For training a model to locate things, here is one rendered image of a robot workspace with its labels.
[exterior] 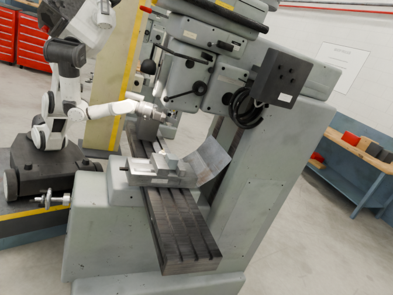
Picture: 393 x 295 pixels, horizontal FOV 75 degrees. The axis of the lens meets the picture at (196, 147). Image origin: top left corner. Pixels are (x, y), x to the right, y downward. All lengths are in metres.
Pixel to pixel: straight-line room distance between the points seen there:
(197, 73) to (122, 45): 1.84
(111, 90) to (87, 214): 1.90
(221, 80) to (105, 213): 0.91
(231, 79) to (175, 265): 0.86
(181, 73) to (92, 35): 0.46
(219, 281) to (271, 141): 1.11
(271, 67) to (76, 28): 0.88
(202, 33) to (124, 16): 1.85
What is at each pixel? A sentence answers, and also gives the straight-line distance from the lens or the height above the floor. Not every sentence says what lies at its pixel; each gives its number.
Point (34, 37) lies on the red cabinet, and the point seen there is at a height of 0.65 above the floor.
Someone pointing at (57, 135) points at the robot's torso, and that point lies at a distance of 2.02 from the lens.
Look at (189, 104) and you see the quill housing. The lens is 1.29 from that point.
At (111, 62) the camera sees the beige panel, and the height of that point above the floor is 1.11.
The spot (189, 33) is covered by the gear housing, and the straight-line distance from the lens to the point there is 1.18.
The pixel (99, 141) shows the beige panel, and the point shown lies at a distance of 3.35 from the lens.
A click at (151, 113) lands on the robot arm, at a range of 1.37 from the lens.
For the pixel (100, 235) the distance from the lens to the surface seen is 1.58.
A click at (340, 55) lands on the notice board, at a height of 2.19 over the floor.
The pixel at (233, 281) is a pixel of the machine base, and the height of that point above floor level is 0.19.
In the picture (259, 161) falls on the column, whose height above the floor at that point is 1.16.
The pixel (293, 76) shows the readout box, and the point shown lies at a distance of 1.17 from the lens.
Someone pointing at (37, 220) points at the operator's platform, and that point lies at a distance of 2.01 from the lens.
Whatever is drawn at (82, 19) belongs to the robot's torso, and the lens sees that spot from 1.41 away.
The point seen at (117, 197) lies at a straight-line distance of 1.40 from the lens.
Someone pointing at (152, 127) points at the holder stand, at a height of 1.06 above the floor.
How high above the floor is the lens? 1.69
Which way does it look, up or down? 23 degrees down
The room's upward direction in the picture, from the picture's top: 20 degrees clockwise
